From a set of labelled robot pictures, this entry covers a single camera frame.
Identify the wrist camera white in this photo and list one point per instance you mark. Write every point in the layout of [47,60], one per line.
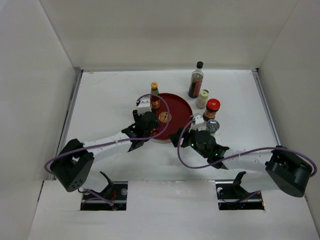
[197,122]
[143,106]

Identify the dark soy sauce bottle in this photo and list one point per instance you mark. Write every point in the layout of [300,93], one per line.
[196,80]

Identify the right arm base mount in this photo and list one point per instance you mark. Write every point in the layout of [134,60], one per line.
[232,197]

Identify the clear cap pepper grinder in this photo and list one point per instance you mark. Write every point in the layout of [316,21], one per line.
[212,126]

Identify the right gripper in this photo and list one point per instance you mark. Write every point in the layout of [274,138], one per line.
[174,137]

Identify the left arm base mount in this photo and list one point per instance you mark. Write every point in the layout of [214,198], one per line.
[112,198]

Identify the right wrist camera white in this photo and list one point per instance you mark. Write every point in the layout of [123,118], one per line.
[197,122]

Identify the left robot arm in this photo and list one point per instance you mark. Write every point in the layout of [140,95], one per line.
[72,167]

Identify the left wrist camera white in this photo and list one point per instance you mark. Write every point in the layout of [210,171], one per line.
[143,106]

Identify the red cap sauce jar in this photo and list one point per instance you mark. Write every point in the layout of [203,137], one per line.
[212,107]

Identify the yellow cap red sauce bottle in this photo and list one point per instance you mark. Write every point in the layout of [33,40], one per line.
[155,96]

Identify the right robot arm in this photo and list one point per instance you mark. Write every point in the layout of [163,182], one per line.
[261,169]

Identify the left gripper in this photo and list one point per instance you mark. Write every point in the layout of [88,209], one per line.
[137,117]

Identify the red round tray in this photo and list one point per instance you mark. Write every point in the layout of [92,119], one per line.
[179,115]

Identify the cream cap shaker bottle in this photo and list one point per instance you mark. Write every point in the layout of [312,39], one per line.
[202,99]

